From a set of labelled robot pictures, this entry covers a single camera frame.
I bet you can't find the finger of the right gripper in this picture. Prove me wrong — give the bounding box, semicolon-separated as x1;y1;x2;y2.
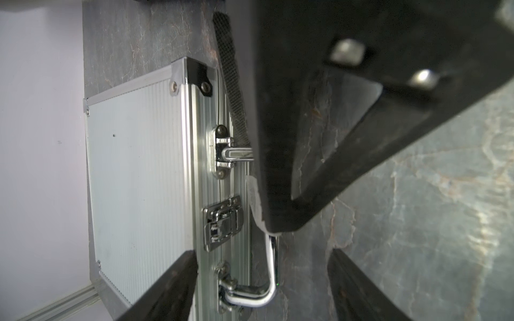
211;0;514;234

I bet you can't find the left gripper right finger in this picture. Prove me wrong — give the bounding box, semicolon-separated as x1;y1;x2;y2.
327;248;410;320

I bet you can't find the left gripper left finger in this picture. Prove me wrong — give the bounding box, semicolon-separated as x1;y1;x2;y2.
119;250;198;321

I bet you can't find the silver aluminium poker case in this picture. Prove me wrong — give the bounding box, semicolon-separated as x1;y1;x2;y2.
84;57;278;320

